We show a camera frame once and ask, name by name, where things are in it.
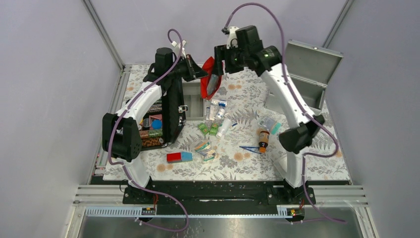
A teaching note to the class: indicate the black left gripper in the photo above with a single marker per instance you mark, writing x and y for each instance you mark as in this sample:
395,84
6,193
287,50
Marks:
193,70

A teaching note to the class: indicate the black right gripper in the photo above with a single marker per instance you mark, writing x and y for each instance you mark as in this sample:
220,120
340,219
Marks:
221,52

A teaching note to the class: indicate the red first aid pouch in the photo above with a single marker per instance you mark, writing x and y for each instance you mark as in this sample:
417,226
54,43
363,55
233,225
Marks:
208,67

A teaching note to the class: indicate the blue white plastic packet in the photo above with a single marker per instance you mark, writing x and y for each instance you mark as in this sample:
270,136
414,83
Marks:
212,84

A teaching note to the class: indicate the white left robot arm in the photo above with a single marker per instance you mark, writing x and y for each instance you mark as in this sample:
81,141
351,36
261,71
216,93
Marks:
121,137

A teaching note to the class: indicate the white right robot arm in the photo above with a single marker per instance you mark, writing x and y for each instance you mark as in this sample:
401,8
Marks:
244,48

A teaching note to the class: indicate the brown medicine bottle orange cap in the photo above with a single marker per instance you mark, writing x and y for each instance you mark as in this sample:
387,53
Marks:
263,141

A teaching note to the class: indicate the grey plastic tray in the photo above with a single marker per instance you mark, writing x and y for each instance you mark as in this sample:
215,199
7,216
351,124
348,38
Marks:
194,101

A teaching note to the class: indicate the white bandage roll blue label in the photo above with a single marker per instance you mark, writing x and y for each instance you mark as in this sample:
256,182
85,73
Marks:
220,103

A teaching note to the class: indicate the white flat wrapped bandage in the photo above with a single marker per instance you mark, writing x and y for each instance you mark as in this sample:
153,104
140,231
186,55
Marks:
213,112

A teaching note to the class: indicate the green wind oil box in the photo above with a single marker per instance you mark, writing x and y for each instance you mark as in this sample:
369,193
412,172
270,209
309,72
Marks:
214,129

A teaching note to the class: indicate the white plastic bottle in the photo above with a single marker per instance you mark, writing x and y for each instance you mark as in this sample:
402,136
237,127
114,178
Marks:
222,130

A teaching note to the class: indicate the black open case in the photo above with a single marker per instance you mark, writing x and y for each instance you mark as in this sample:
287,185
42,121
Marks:
159,108

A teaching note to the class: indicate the striped bandage packet stack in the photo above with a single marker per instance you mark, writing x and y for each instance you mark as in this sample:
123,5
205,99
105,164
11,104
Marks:
205,149

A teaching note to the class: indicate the red blue box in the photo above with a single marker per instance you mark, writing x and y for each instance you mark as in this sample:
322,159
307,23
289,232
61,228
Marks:
179,157

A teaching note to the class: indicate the clear bag teal item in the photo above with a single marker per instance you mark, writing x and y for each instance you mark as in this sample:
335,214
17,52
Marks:
269,124

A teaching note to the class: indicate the grey metal box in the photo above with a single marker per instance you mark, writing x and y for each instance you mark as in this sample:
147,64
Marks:
311,68

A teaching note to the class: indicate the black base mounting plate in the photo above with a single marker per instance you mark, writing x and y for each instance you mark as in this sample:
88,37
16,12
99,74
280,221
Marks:
219,197

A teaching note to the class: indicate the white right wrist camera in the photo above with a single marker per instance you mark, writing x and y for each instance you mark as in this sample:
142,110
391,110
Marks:
232,40

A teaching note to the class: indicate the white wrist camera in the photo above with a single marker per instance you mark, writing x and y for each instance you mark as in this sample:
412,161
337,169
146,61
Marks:
232,40
179,48

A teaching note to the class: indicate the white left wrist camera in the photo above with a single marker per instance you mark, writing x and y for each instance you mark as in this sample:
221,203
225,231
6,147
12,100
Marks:
179,48

